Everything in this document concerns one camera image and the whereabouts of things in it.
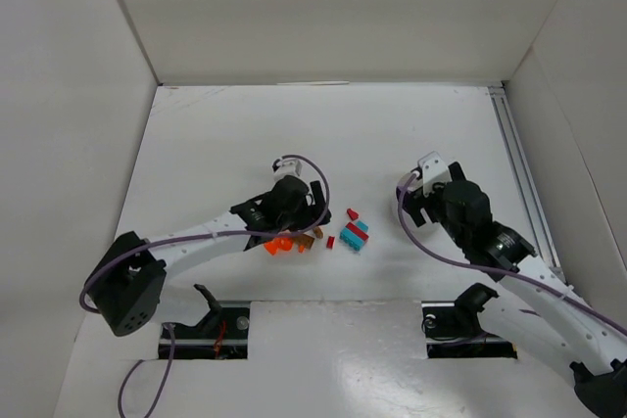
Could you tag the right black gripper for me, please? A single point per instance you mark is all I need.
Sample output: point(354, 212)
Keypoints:
point(422, 204)

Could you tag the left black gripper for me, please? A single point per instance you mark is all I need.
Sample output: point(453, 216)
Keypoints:
point(313, 209)

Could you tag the white divided round container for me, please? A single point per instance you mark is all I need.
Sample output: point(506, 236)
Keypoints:
point(401, 183)

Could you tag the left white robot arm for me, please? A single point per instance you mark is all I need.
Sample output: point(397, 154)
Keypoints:
point(128, 287)

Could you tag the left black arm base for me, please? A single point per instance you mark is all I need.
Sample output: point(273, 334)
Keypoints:
point(221, 333)

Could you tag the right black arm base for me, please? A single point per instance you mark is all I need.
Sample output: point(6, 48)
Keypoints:
point(452, 329)

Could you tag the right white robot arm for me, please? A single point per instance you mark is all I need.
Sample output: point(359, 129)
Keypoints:
point(548, 320)

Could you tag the red sloped lego piece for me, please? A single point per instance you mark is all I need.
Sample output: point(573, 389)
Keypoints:
point(352, 214)

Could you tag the brown lego brick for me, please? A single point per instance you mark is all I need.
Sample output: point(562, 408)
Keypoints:
point(304, 240)

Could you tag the teal and red lego stack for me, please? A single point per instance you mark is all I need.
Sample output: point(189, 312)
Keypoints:
point(355, 235)

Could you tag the orange round lego piece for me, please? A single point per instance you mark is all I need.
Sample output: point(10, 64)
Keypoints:
point(272, 247)

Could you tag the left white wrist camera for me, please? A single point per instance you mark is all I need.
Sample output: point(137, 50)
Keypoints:
point(283, 167)

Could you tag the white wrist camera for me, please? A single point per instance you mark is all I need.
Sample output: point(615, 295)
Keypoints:
point(433, 170)
point(283, 167)

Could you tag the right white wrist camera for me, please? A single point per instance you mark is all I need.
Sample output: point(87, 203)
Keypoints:
point(433, 170)

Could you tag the aluminium rail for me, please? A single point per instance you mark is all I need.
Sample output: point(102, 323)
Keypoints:
point(542, 236)

